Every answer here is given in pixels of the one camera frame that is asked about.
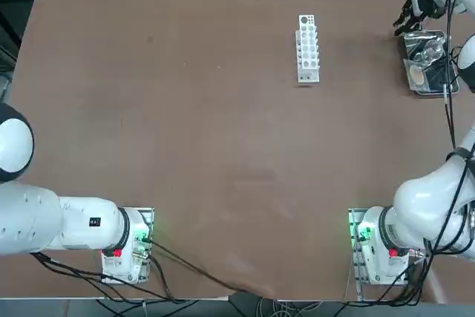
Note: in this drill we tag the black iron tripod stand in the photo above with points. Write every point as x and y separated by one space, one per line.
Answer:
439 64

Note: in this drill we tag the steel tray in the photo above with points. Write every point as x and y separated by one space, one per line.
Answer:
447 88

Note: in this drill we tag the glass alcohol lamp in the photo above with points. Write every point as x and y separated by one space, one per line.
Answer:
430 51

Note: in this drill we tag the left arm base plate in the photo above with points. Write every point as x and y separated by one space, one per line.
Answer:
148 217

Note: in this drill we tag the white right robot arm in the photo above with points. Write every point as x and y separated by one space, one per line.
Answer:
419 202

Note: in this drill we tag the white test tube rack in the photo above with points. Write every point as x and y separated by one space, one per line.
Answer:
308 72

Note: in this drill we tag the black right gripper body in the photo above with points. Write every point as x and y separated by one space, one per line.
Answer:
428 3

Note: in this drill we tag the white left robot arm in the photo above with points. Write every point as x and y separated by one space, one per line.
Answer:
74 228

